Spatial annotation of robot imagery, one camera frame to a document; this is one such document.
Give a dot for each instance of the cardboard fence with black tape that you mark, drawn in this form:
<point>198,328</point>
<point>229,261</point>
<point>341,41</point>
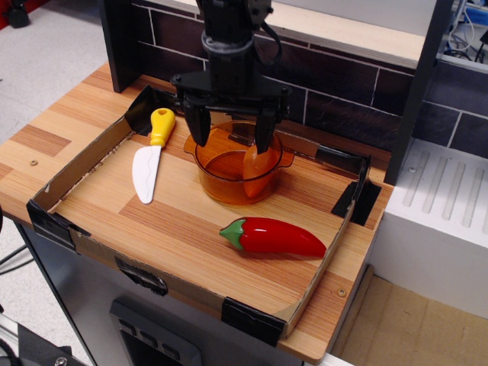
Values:
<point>173,247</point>

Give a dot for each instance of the grey oven control panel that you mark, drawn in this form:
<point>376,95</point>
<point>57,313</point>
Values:
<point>148,343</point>

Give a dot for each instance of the yellow white toy knife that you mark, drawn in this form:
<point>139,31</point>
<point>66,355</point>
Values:
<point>145,165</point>

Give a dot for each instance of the white toy sink drainboard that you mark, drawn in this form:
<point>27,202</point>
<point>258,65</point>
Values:
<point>432,239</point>

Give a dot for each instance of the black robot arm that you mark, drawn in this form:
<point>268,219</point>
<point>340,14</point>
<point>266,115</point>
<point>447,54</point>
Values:
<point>235,22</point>

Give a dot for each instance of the orange toy carrot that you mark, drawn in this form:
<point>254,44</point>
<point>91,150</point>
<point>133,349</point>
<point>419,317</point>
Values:
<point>256,170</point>

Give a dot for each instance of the wooden shelf board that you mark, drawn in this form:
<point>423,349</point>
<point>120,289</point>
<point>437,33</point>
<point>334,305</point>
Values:
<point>348,36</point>

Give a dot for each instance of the grey shelf post right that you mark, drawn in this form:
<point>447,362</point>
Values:
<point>429,57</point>

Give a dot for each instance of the dark shelf post left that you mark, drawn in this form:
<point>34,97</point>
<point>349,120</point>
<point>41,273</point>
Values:
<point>122,23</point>

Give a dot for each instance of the red toy chili pepper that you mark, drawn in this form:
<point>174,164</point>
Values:
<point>266,235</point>

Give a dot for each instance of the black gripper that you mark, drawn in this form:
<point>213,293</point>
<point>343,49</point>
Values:
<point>231,83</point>

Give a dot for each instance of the transparent orange toy pot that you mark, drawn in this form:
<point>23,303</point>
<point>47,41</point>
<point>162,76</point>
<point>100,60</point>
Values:
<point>220,161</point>

